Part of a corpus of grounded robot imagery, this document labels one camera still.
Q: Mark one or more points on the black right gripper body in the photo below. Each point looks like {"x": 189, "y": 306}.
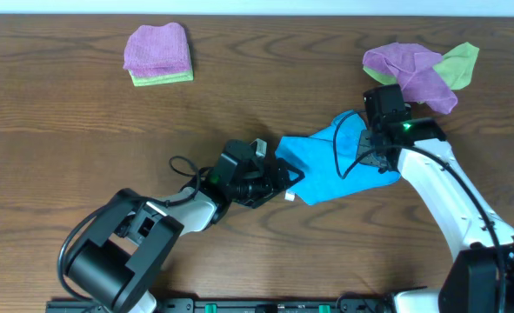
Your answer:
{"x": 363, "y": 143}

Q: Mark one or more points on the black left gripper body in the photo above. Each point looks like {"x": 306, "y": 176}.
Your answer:
{"x": 254, "y": 188}

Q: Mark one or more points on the blue microfiber cloth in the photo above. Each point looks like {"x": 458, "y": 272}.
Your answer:
{"x": 324, "y": 156}

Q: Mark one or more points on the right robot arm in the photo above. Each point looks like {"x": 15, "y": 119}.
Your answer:
{"x": 481, "y": 278}

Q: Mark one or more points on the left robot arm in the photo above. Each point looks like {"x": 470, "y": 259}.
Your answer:
{"x": 113, "y": 256}

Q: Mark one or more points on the crumpled purple cloth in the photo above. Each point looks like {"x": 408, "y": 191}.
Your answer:
{"x": 411, "y": 66}

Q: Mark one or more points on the crumpled green cloth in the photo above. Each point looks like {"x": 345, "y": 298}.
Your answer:
{"x": 457, "y": 66}

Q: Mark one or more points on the folded green cloth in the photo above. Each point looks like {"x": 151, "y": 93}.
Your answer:
{"x": 163, "y": 79}

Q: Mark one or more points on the folded purple cloth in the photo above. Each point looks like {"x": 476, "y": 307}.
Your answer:
{"x": 169, "y": 35}

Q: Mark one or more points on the black mounting rail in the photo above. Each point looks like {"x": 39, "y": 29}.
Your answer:
{"x": 346, "y": 305}

